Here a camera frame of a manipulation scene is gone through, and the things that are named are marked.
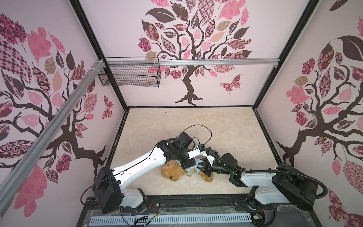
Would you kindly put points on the aluminium rail left wall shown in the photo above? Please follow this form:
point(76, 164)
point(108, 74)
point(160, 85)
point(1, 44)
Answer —
point(21, 171)

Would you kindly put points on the black wire basket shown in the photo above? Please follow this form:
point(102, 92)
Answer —
point(131, 72)

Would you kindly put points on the brown teddy bear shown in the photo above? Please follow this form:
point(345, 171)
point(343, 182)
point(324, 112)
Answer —
point(173, 171)

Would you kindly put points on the aluminium rail wall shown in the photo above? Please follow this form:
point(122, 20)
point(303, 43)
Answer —
point(21, 171)
point(261, 61)

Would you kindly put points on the aluminium rail back wall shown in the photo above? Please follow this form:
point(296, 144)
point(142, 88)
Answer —
point(261, 61)

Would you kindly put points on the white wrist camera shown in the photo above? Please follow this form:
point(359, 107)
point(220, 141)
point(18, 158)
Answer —
point(199, 151)
point(209, 154)

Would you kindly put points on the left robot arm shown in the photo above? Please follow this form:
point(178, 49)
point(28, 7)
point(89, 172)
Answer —
point(110, 187)

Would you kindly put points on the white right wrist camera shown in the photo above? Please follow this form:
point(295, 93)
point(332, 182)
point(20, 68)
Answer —
point(209, 154)

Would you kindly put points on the light blue bear hoodie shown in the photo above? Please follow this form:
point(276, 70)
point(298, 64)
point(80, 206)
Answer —
point(194, 170)

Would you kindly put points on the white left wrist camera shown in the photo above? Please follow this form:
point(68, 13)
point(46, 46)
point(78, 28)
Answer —
point(199, 151)

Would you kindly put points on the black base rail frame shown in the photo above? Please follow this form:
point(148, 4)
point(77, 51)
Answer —
point(278, 215)

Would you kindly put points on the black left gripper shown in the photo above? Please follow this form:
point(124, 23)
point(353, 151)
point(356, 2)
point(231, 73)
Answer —
point(191, 162)

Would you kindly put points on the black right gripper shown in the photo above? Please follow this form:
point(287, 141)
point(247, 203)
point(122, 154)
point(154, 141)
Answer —
point(207, 168)

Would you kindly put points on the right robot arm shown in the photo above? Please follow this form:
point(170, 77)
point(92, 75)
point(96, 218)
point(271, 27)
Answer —
point(284, 184)

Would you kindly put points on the white slotted cable duct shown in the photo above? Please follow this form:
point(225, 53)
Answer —
point(168, 220)

